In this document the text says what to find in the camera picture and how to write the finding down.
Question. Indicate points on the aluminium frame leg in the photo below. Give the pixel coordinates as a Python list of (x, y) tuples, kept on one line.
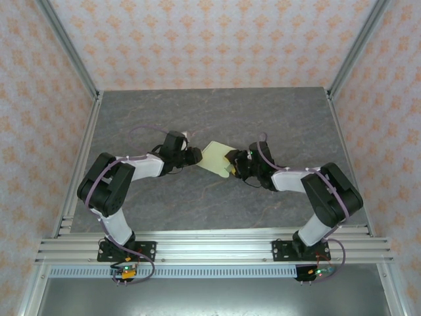
[(34, 289), (388, 289)]

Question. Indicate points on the pale green paper box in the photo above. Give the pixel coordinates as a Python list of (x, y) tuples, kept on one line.
[(213, 158)]

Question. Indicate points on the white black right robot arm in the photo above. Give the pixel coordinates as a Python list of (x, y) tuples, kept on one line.
[(289, 179)]

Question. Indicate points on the aluminium frame post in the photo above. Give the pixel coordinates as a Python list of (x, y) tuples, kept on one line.
[(69, 46), (358, 46)]

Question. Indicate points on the grey sheet metal panel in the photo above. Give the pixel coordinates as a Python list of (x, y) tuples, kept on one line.
[(213, 299)]

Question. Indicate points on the wide aluminium mounting beam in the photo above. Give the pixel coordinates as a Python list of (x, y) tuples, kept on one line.
[(213, 247)]

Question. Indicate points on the aluminium side rail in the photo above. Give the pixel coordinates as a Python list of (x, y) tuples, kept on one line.
[(80, 164), (346, 148)]

